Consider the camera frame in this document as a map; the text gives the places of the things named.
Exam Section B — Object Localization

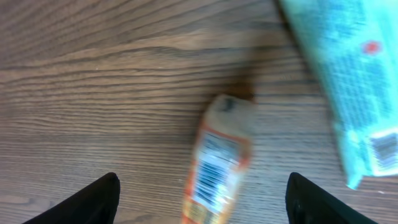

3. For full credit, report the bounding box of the orange snack packet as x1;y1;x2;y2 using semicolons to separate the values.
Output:
181;94;256;224

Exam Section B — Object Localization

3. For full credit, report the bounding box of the teal white snack packet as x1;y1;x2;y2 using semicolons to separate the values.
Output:
280;0;397;189

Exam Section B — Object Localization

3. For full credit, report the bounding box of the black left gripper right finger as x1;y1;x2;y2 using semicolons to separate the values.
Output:
285;172;377;224

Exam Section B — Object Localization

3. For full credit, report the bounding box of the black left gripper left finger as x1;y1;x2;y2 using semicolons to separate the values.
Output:
24;172;121;224

